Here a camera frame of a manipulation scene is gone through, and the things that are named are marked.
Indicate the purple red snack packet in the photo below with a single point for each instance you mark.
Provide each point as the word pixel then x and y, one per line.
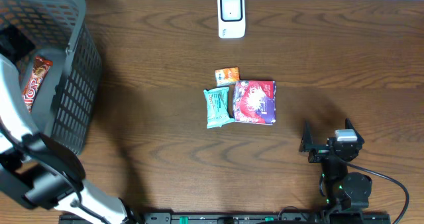
pixel 254 102

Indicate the teal snack packet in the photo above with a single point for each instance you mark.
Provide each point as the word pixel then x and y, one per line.
pixel 217 107

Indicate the white barcode scanner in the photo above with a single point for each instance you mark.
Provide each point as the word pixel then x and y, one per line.
pixel 231 18

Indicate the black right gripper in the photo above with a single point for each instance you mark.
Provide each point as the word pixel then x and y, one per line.
pixel 326 151

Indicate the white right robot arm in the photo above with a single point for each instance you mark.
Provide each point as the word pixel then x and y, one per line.
pixel 347 192

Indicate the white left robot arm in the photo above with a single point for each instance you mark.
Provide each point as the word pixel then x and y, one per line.
pixel 36 171

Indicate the dark grey plastic basket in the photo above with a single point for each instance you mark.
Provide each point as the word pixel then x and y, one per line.
pixel 64 103

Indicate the orange Top chocolate bar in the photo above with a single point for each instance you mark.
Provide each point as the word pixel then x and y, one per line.
pixel 38 73

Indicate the small orange snack packet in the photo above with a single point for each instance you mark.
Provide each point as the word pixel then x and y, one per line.
pixel 227 76

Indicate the black mounting rail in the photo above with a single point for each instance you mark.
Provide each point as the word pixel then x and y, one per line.
pixel 168 218

